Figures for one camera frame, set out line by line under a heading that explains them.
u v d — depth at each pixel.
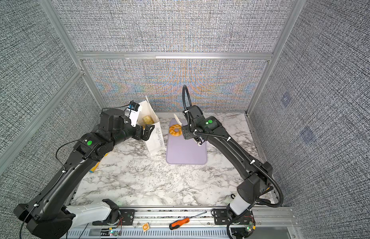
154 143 0.89
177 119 0.77
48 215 0.38
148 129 0.59
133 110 0.55
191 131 0.69
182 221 0.71
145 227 0.70
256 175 0.43
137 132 0.58
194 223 0.73
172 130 1.06
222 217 0.73
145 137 0.59
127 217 0.74
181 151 0.94
